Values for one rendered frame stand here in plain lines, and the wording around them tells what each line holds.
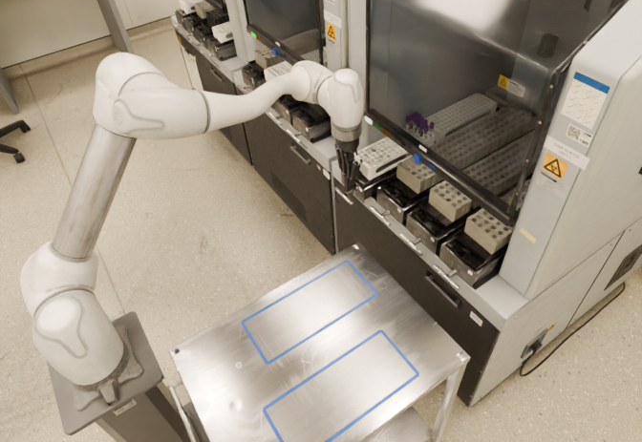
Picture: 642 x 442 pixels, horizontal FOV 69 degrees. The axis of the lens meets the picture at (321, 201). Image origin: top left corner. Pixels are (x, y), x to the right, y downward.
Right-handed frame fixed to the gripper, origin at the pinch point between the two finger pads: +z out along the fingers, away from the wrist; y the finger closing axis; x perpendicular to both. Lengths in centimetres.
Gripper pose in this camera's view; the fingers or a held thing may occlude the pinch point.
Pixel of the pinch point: (349, 181)
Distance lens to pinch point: 160.5
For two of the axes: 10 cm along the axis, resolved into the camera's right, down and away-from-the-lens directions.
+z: 0.6, 7.0, 7.1
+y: -5.5, -5.7, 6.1
